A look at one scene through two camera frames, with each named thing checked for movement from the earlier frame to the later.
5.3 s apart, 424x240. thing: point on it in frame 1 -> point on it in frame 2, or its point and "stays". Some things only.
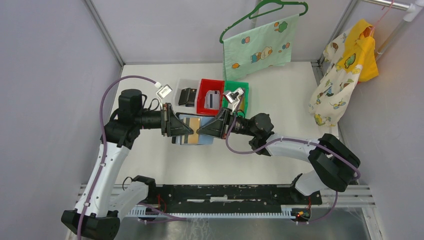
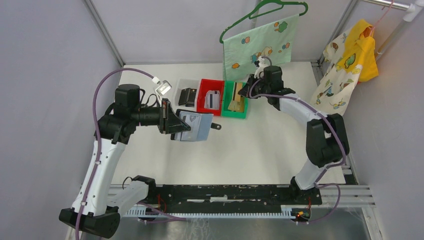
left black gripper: x=171 y=124 stays
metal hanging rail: x=413 y=7 stays
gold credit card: x=194 y=124 -> x=239 y=86
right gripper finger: x=214 y=130 -> x=244 y=91
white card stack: x=212 y=99 stays
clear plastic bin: x=184 y=83 stays
